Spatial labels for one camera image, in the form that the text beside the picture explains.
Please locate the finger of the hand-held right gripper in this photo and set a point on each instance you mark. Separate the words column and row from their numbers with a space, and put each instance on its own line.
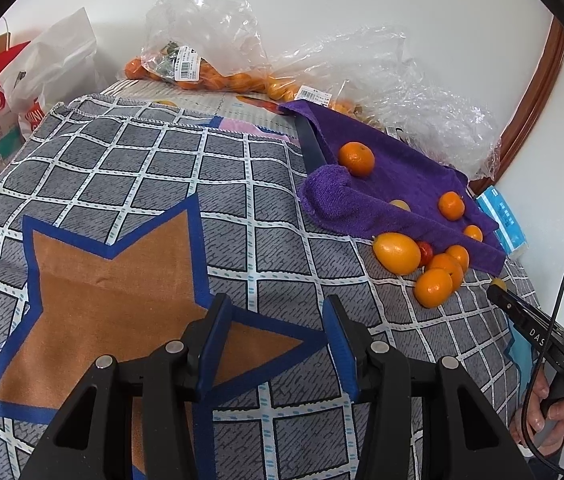
column 511, row 307

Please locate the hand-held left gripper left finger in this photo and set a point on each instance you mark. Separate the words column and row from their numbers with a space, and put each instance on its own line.
column 214, row 345

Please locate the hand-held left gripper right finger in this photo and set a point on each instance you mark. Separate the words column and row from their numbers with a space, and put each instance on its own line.
column 339, row 345

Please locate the small yellow-green fruit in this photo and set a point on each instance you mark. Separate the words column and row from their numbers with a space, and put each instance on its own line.
column 400, row 205
column 499, row 283

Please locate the small mandarin orange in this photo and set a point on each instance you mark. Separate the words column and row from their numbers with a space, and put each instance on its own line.
column 472, row 233

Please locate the small red fruit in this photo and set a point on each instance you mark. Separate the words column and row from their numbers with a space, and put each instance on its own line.
column 425, row 252

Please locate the oval orange citrus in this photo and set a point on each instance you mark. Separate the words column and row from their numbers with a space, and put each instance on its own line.
column 396, row 252

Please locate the purple towel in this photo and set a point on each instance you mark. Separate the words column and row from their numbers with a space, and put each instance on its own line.
column 391, row 180

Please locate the large mandarin orange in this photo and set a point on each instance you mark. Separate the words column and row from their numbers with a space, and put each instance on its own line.
column 356, row 158

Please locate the black tray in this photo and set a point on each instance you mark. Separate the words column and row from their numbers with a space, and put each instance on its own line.
column 312, row 145

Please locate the person's right hand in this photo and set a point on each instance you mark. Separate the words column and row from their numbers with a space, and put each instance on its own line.
column 559, row 412

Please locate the blue tissue pack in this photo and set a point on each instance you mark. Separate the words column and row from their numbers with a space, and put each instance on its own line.
column 504, row 222

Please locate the grey checked star cloth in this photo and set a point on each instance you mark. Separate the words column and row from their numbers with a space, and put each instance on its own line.
column 137, row 200

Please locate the large crumpled clear plastic bag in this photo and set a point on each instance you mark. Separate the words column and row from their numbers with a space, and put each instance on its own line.
column 436, row 115

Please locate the fruit print paper mat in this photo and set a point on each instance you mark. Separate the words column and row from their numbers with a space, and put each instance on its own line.
column 242, row 110

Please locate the pile of bagged golden berries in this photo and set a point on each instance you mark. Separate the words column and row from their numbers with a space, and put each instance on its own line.
column 344, row 107

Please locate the pile of bagged kumquats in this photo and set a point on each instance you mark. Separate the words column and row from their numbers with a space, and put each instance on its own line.
column 277, row 87

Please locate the pile of bagged mandarins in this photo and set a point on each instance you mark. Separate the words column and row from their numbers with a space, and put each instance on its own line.
column 212, row 80

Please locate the white red print plastic bag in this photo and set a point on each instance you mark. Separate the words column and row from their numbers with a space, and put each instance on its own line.
column 34, row 120

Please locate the clear plastic bag of mandarins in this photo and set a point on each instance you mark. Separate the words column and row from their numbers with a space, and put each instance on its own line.
column 197, row 20

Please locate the brown wooden door frame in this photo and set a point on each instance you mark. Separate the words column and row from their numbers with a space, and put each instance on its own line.
column 536, row 90

